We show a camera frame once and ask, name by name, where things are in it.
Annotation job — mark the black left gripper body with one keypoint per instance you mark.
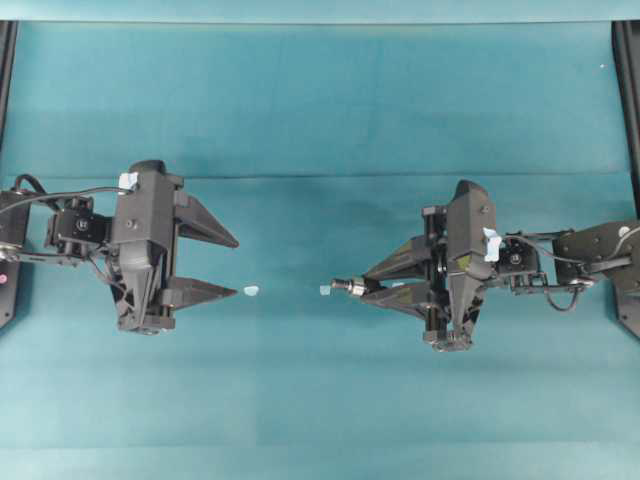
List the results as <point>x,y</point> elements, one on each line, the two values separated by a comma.
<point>142,247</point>

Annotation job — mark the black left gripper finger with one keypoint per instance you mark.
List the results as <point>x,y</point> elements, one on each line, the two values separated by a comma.
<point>196,222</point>
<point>181,292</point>

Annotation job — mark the dark metal stepped shaft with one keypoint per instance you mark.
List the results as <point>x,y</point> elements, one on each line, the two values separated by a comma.
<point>356,286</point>

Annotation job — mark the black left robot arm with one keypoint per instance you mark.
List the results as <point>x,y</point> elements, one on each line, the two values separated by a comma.
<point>60,228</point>

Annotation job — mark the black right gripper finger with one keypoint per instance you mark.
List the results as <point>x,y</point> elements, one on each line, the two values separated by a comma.
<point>406,263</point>
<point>409,298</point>

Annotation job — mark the left white tape marker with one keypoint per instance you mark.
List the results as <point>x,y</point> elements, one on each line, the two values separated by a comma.
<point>251,290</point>

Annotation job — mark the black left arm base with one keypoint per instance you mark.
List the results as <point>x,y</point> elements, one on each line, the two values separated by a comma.
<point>9,270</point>

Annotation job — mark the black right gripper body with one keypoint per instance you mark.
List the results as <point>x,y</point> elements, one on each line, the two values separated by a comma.
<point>464,244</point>

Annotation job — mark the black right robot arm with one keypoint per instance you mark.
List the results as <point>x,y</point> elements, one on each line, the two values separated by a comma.
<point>566,261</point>

